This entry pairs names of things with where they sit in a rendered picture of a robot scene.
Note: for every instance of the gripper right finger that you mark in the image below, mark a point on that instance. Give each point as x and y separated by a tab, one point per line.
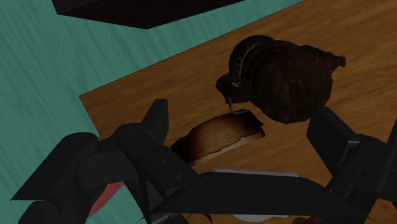
356	161

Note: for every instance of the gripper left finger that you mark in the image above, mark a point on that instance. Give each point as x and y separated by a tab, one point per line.
145	161

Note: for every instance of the toasted bread slice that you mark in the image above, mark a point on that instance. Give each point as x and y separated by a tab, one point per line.
217	136

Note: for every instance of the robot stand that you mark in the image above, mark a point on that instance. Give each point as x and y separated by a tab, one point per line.
145	12

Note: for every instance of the red round object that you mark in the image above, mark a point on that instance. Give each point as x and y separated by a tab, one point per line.
107	194

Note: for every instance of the wooden table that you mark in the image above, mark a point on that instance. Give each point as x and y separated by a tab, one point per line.
186	74

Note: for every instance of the dark brown dog figure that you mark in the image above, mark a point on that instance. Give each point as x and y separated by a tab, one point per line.
285	80

